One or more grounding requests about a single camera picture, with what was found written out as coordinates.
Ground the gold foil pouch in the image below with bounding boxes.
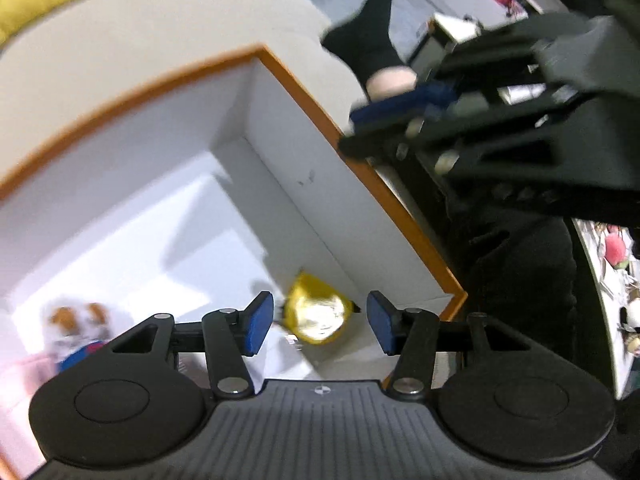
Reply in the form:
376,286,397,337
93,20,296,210
282,272,362,347

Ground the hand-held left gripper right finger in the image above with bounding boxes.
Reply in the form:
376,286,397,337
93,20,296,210
366,291,533,397

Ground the beige sofa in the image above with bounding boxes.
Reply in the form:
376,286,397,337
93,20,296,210
0,0,381,196

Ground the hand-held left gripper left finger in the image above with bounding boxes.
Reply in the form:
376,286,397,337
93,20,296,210
107,291,275,401

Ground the orange storage box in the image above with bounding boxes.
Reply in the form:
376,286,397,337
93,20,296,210
0,45,468,480

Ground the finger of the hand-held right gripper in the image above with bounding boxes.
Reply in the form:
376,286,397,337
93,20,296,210
338,94,577,182
349,12,592,129

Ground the bear plush toy blue outfit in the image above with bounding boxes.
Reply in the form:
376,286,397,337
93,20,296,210
45,302,113,373

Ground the pale pink soft pouch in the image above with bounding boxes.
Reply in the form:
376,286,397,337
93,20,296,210
0,352,58,466

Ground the person's black garment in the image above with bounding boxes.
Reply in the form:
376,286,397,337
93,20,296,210
444,195,608,403

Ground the pink round toy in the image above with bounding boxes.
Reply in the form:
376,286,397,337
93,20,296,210
604,233,631,267

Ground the white table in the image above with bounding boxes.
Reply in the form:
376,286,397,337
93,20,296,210
572,217,640,402

